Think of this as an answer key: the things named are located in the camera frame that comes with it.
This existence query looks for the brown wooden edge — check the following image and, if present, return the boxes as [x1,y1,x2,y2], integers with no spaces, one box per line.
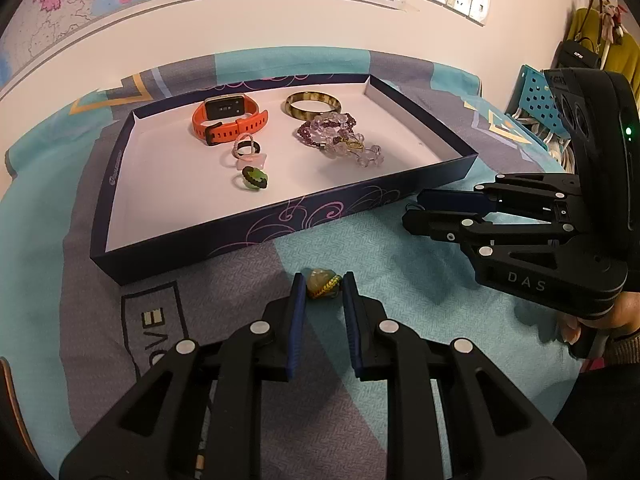
[0,357,38,466]

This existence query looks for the dark blue cardboard tray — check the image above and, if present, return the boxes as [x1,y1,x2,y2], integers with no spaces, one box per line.
[90,74,480,286]

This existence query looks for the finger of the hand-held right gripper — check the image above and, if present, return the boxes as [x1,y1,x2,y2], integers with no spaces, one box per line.
[415,172,583,218]
[401,207,577,261]

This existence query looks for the blue perforated crate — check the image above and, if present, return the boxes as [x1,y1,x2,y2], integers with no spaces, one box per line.
[505,64,571,141]

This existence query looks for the orange smartwatch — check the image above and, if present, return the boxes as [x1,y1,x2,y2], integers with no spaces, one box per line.
[192,95,269,147]

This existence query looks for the person's right forearm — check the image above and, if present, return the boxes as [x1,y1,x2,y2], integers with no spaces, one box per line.
[602,330,640,367]

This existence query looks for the clear bead bracelet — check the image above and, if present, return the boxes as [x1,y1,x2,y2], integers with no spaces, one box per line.
[320,115,386,167]

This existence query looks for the white cables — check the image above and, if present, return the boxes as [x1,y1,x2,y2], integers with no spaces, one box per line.
[530,120,577,177]

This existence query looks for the purple bead bracelet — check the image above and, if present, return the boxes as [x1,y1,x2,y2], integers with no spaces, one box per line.
[297,112,358,151]

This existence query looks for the tortoiseshell bangle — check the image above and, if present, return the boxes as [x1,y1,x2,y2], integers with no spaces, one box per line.
[285,90,343,122]

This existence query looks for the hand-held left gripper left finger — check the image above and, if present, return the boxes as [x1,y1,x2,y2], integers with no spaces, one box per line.
[59,272,307,480]

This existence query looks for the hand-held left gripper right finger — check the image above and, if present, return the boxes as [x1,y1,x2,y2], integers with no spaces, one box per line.
[341,271,587,480]

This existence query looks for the green stone ring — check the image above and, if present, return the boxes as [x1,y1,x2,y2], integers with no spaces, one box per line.
[235,167,269,192]

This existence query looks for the printed teal grey blanket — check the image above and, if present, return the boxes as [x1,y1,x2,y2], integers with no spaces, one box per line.
[0,47,591,480]

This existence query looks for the person's dark clothing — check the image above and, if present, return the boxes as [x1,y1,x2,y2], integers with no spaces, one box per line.
[550,360,640,480]

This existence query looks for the person's right hand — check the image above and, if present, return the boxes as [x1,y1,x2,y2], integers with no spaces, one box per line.
[556,290,640,348]

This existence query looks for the yellow green stone pendant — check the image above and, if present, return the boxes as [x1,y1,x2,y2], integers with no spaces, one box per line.
[306,268,343,301]

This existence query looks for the black handbag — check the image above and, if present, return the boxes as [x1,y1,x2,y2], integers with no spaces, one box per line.
[555,37,603,72]
[565,7,640,72]

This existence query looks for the patterned scarf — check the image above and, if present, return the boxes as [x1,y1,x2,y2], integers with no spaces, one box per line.
[600,0,627,37]

